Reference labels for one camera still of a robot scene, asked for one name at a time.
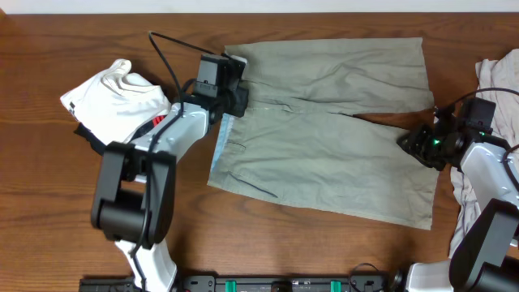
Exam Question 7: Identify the khaki green shorts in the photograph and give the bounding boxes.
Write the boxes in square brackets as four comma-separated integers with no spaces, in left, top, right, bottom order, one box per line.
[208,37,437,230]

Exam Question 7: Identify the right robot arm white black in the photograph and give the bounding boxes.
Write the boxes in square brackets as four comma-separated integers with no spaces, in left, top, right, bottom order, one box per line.
[397,97,518,291]

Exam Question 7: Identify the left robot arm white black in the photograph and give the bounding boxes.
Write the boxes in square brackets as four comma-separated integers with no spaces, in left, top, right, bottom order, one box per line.
[91,82,249,291]

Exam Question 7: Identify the light striped crumpled shirt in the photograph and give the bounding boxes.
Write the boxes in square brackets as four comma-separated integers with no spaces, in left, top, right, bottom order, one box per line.
[448,49,518,257]

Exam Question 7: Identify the white folded shirt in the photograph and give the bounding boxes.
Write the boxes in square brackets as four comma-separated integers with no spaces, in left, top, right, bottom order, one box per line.
[60,59,171,145]

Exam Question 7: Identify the black folded garment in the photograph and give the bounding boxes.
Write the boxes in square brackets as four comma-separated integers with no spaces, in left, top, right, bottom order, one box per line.
[74,115,165,155]

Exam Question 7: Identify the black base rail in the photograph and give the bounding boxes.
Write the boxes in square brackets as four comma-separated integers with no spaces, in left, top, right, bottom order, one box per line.
[78,274,406,292]

